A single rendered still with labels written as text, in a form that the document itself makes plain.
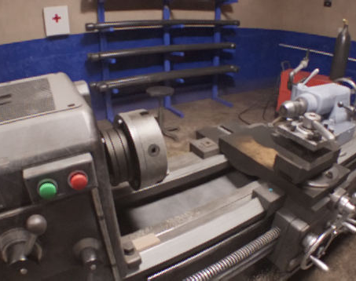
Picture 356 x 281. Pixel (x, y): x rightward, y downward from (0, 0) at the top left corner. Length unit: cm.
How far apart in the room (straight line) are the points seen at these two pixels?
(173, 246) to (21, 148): 56
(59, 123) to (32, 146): 6
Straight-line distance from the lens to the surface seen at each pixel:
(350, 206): 110
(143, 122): 74
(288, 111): 124
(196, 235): 87
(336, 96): 155
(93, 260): 55
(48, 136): 48
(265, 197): 100
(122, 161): 72
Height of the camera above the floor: 149
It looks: 27 degrees down
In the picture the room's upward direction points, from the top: straight up
